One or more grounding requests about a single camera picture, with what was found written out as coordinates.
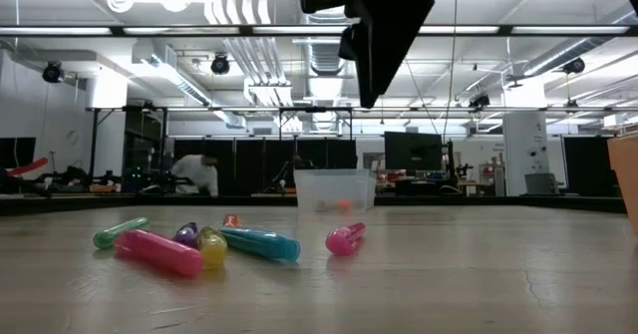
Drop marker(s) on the purple marker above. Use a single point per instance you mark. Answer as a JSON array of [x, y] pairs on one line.
[[187, 234]]

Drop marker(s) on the pink marker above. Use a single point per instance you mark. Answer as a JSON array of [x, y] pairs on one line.
[[159, 251], [344, 239]]

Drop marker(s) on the white square pillar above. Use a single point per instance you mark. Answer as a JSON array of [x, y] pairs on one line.
[[526, 144]]

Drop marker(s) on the black wall monitor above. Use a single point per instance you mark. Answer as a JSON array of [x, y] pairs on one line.
[[17, 149]]

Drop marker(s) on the black overhead rig beam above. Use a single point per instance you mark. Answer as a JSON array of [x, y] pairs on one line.
[[245, 30]]

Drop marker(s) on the grey bin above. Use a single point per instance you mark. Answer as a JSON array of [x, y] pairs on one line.
[[541, 184]]

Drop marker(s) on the green marker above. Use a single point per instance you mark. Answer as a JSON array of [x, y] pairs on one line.
[[117, 232]]

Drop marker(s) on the black panel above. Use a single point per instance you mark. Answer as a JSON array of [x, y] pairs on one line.
[[588, 167]]

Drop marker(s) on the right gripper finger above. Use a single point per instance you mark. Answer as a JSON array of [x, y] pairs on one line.
[[384, 45], [348, 42]]

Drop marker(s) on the black ceiling spotlight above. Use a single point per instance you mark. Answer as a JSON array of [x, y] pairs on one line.
[[52, 72], [220, 65], [479, 100], [574, 66]]

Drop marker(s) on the teal marker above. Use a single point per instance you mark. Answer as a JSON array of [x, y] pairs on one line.
[[261, 243]]

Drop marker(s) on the yellow marker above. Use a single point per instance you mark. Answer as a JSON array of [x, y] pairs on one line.
[[213, 248]]

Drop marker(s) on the red foam tube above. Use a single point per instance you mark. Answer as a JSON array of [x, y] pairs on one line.
[[27, 167]]

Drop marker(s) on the person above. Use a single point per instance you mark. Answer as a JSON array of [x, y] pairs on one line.
[[197, 174]]

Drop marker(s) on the black table frame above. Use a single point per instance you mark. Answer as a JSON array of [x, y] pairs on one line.
[[448, 202]]

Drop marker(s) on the black partition wall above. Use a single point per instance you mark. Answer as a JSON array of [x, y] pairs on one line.
[[249, 167]]

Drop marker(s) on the clear plastic bin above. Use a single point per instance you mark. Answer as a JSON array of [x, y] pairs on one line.
[[319, 184]]

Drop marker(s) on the black background station frame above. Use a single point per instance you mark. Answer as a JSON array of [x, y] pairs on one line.
[[315, 109], [94, 149]]

